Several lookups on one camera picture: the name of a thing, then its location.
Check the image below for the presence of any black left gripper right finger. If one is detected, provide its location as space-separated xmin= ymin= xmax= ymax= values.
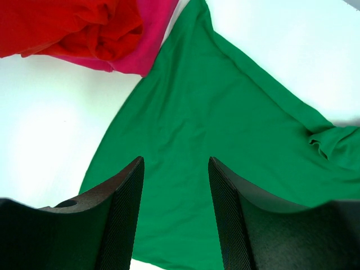
xmin=208 ymin=157 xmax=359 ymax=269

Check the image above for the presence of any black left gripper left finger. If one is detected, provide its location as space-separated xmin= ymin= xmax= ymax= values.
xmin=1 ymin=157 xmax=145 ymax=269

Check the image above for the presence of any green t shirt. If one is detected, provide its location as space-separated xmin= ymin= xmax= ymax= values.
xmin=80 ymin=1 xmax=359 ymax=269

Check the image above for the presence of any red folded t shirt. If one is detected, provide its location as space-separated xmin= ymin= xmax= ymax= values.
xmin=1 ymin=1 xmax=143 ymax=61

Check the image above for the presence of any pink folded t shirt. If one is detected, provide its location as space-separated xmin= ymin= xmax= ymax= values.
xmin=58 ymin=0 xmax=178 ymax=77

